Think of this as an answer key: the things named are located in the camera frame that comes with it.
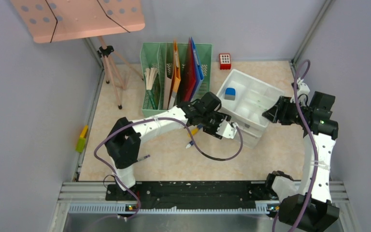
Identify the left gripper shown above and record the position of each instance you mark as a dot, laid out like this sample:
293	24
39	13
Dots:
221	117

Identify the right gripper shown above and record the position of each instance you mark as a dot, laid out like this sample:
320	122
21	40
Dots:
278	111

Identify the yellow dropper bottle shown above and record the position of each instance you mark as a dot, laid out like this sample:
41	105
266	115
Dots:
194	131

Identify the clear plastic drawer unit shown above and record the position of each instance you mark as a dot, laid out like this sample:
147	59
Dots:
253	97

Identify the red translucent file folder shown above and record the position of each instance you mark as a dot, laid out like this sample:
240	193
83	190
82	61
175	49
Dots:
188	78

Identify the green children's book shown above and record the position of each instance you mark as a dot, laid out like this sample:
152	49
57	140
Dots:
150	78

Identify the green file rack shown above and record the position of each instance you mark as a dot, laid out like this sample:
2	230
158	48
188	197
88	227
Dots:
160	56

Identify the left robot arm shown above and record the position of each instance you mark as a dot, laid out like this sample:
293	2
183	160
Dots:
126	137

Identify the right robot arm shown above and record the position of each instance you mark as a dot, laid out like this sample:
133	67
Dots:
307	207

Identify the blue eraser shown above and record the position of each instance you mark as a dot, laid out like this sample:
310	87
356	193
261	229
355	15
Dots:
230	94

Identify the orange file folder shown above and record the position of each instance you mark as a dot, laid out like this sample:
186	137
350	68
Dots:
176	76

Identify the red small box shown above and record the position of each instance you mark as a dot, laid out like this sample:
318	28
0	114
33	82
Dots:
224	61

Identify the black lamp clamp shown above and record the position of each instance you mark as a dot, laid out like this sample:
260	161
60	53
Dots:
105	52

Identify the yellow green clamp tool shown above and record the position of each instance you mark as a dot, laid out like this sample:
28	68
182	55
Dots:
82	140

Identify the pink lamp stand pole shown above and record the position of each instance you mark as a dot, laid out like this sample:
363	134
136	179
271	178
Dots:
112	73

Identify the pink perforated lamp panel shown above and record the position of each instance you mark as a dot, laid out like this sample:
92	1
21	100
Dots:
61	20

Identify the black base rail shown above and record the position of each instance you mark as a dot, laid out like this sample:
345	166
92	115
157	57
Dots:
194	197

